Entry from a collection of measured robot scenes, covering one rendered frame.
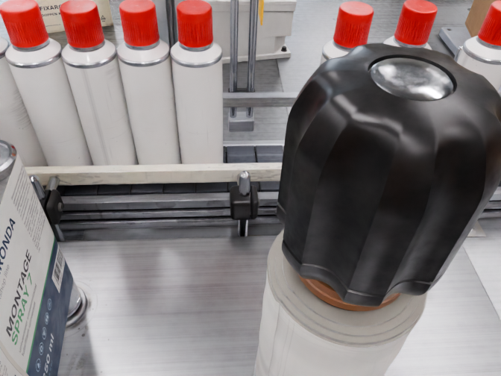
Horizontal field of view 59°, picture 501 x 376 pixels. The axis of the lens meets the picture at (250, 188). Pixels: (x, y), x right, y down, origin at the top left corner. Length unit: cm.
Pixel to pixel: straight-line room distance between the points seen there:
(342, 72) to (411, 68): 2
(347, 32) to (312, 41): 51
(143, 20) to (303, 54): 52
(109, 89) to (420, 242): 36
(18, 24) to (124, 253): 23
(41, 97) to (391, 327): 39
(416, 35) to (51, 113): 37
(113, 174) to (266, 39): 46
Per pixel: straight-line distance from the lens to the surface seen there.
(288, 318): 23
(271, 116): 73
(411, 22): 48
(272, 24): 86
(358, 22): 45
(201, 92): 46
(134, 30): 44
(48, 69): 48
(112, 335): 43
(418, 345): 45
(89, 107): 48
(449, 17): 118
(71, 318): 45
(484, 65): 53
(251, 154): 58
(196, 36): 44
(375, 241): 16
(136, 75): 45
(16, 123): 53
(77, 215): 56
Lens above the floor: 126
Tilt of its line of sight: 45 degrees down
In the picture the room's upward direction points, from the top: 3 degrees clockwise
